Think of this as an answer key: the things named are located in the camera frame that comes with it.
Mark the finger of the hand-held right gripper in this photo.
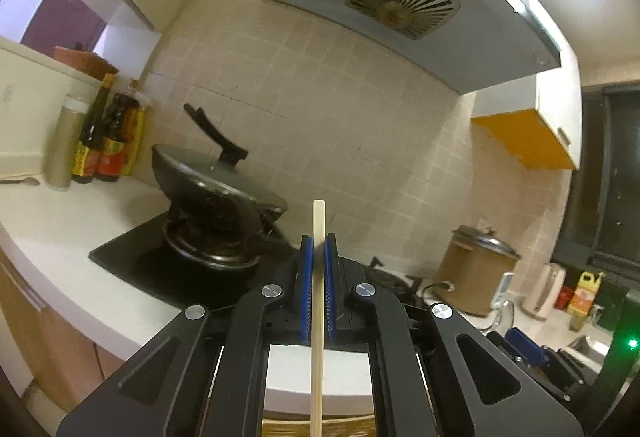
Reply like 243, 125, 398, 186
487, 326, 550, 372

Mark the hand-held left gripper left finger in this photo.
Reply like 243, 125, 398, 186
57, 234, 315, 437

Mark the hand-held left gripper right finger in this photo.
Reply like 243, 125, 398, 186
322, 232, 586, 437

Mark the wooden chopstick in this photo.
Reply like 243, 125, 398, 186
310, 200, 327, 437

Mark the metal sink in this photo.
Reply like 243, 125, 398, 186
565, 334, 608, 365

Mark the white electric kettle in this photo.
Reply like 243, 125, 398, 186
522, 263, 567, 322

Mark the yellow oil bottle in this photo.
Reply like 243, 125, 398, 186
567, 271, 606, 332

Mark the brown rice cooker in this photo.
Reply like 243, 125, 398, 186
432, 224, 523, 318

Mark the black wok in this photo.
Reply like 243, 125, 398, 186
151, 147, 289, 232

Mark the black gas stove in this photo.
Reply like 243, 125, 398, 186
89, 211, 426, 314

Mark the dark window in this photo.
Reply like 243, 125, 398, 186
552, 84, 640, 270

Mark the yellow upper cabinet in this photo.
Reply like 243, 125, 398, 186
471, 0, 583, 171

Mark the large dark sauce bottle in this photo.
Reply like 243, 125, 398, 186
95, 79, 141, 182

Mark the slim dark sauce bottle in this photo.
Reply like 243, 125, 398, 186
72, 73, 117, 184

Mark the beige canister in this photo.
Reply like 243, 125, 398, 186
46, 97, 93, 192

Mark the wicker basket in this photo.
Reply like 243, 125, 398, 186
54, 45, 120, 78

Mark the maroon door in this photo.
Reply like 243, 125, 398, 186
22, 0, 108, 58

